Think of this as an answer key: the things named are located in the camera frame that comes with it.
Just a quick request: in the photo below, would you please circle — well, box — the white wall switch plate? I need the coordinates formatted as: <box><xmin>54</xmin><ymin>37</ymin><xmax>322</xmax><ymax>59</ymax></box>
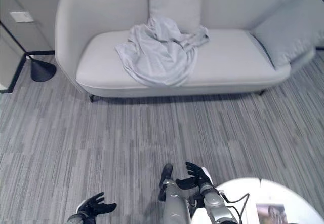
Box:
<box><xmin>9</xmin><ymin>11</ymin><xmax>34</xmax><ymax>23</ymax></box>

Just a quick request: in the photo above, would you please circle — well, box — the light grey sofa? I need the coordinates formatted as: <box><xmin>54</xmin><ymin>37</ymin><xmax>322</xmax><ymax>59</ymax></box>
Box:
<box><xmin>54</xmin><ymin>0</ymin><xmax>317</xmax><ymax>100</ymax></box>

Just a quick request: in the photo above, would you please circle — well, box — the dark robot foot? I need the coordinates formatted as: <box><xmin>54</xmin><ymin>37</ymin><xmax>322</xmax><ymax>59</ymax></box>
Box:
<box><xmin>159</xmin><ymin>163</ymin><xmax>174</xmax><ymax>184</ymax></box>

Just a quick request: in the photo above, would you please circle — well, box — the light grey garment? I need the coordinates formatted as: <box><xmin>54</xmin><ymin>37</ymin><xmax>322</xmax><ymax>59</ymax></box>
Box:
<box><xmin>114</xmin><ymin>16</ymin><xmax>211</xmax><ymax>88</ymax></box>

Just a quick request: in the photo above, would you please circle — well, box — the black stand with cone base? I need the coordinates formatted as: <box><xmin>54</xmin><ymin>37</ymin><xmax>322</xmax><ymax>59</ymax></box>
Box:
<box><xmin>0</xmin><ymin>20</ymin><xmax>57</xmax><ymax>83</ymax></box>

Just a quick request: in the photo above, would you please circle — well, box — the printed booklet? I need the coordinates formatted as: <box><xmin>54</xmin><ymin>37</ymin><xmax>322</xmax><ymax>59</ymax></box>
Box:
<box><xmin>256</xmin><ymin>203</ymin><xmax>288</xmax><ymax>224</ymax></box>

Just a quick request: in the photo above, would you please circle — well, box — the square light grey cushion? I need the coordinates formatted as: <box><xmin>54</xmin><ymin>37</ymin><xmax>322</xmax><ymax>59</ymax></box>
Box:
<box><xmin>145</xmin><ymin>0</ymin><xmax>206</xmax><ymax>30</ymax></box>

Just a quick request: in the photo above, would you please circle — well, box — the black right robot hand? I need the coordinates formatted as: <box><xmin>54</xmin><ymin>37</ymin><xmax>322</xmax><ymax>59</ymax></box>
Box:
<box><xmin>175</xmin><ymin>161</ymin><xmax>212</xmax><ymax>191</ymax></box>

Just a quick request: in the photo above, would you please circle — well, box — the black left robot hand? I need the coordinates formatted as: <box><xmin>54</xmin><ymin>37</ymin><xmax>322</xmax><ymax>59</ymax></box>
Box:
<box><xmin>75</xmin><ymin>192</ymin><xmax>118</xmax><ymax>219</ymax></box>

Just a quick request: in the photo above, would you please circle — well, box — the round white table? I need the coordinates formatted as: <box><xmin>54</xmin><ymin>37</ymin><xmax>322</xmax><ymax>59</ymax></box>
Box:
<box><xmin>189</xmin><ymin>177</ymin><xmax>324</xmax><ymax>224</ymax></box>

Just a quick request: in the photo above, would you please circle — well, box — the black baseboard strip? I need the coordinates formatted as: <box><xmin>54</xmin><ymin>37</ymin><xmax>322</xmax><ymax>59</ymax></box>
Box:
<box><xmin>25</xmin><ymin>50</ymin><xmax>56</xmax><ymax>56</ymax></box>

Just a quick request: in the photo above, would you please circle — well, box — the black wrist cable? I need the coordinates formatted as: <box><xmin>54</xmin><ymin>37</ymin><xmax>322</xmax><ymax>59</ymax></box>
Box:
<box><xmin>219</xmin><ymin>193</ymin><xmax>251</xmax><ymax>224</ymax></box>

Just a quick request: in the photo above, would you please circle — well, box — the light blue-grey cushion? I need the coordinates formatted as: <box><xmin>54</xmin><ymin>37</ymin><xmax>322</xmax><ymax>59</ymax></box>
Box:
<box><xmin>252</xmin><ymin>0</ymin><xmax>318</xmax><ymax>69</ymax></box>

